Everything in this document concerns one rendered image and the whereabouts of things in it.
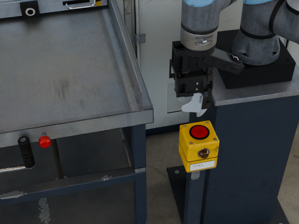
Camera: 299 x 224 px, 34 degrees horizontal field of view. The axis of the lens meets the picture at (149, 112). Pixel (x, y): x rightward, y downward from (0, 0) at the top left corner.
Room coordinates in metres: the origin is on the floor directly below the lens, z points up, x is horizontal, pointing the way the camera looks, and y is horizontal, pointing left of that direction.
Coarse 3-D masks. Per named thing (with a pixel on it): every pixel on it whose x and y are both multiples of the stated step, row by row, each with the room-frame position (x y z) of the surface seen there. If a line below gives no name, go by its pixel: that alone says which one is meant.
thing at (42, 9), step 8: (8, 0) 1.48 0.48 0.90; (16, 0) 1.48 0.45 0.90; (24, 0) 1.48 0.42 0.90; (32, 0) 1.49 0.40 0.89; (40, 0) 1.49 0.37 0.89; (48, 0) 1.50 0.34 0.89; (56, 0) 1.50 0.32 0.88; (64, 0) 1.51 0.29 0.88; (72, 0) 1.52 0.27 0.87; (80, 0) 1.52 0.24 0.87; (88, 0) 1.53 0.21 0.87; (96, 0) 1.54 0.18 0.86; (104, 0) 1.54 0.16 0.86; (0, 8) 1.46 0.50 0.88; (8, 8) 1.47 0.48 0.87; (16, 8) 1.48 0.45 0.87; (40, 8) 1.49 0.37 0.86; (48, 8) 1.50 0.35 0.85; (56, 8) 1.51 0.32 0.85; (64, 8) 1.51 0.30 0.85; (0, 16) 1.46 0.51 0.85; (8, 16) 1.47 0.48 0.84
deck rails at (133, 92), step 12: (108, 0) 1.55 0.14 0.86; (108, 12) 1.51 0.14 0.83; (108, 24) 1.43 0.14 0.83; (108, 36) 1.36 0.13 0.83; (120, 36) 1.31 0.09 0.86; (120, 48) 1.29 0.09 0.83; (120, 60) 1.23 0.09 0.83; (120, 72) 1.17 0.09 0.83; (132, 72) 1.12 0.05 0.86; (132, 84) 1.11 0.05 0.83; (132, 96) 1.06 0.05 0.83; (132, 108) 1.01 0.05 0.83
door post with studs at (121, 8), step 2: (118, 0) 1.68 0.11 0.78; (120, 0) 1.68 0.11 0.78; (122, 0) 1.68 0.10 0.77; (118, 2) 1.68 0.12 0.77; (120, 2) 1.68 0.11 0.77; (122, 2) 1.68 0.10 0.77; (118, 4) 1.68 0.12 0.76; (120, 4) 1.68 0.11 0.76; (122, 4) 1.68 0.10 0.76; (118, 6) 1.68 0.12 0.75; (120, 6) 1.68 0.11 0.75; (122, 6) 1.68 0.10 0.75; (120, 8) 1.68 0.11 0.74; (122, 8) 1.68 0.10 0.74; (120, 10) 1.68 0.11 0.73; (122, 10) 1.68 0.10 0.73; (122, 12) 1.68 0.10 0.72; (122, 14) 1.68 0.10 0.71; (122, 16) 1.68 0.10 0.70; (122, 132) 1.68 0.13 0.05; (122, 136) 1.68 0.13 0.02; (122, 138) 1.68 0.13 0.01
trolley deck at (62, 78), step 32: (0, 32) 1.40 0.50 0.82; (32, 32) 1.40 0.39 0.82; (64, 32) 1.39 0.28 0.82; (96, 32) 1.39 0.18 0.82; (0, 64) 1.22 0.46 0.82; (32, 64) 1.22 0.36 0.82; (64, 64) 1.22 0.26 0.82; (96, 64) 1.22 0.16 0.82; (0, 96) 1.07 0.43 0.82; (32, 96) 1.07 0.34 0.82; (64, 96) 1.07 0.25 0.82; (96, 96) 1.06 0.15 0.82; (0, 128) 0.94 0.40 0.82; (32, 128) 0.94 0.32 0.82; (64, 128) 0.96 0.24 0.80; (96, 128) 0.98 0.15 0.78
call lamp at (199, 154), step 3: (201, 150) 0.80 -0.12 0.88; (204, 150) 0.80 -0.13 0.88; (207, 150) 0.80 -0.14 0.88; (198, 153) 0.80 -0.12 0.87; (201, 153) 0.79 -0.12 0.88; (204, 153) 0.79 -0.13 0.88; (207, 153) 0.79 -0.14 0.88; (198, 156) 0.80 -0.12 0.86; (201, 156) 0.79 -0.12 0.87; (204, 156) 0.79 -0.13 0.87; (207, 156) 0.79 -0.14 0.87
